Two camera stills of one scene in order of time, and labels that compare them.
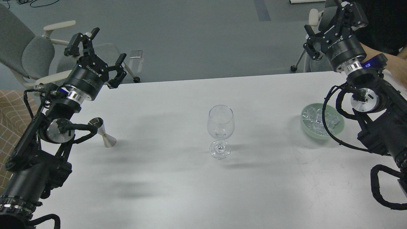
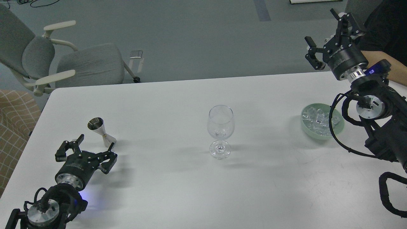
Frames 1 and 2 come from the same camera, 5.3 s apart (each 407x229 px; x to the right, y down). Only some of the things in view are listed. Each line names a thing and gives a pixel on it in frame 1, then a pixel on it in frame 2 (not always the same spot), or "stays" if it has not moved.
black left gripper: (88, 76) → (81, 165)
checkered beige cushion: (15, 117) stays
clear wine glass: (221, 124) stays
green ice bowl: (311, 117) stays
